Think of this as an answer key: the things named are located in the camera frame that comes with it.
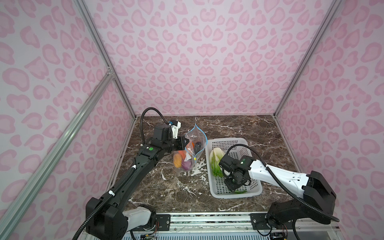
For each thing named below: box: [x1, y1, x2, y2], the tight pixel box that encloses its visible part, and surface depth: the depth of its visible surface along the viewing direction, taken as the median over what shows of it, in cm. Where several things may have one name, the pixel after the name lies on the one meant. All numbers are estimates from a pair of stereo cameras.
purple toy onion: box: [181, 159, 193, 171], surface depth 88 cm
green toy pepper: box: [233, 190, 247, 194], surface depth 84 cm
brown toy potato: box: [186, 142, 195, 154], surface depth 77 cm
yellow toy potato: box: [173, 153, 182, 169], surface depth 91 cm
